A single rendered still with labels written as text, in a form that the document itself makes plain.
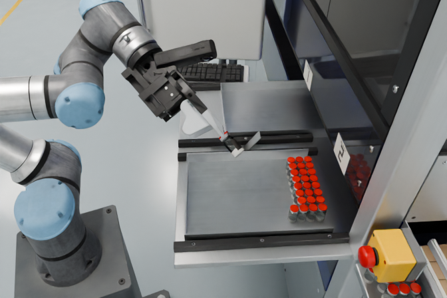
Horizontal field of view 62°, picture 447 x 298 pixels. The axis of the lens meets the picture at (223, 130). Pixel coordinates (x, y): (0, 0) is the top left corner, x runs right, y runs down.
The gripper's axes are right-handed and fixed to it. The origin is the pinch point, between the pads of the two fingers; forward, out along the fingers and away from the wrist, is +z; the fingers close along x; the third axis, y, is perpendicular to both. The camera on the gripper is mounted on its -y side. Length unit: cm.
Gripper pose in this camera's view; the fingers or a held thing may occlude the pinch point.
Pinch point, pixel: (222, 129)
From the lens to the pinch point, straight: 66.2
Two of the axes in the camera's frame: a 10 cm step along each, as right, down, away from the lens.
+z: 6.6, 7.4, -1.5
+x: -0.9, -1.1, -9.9
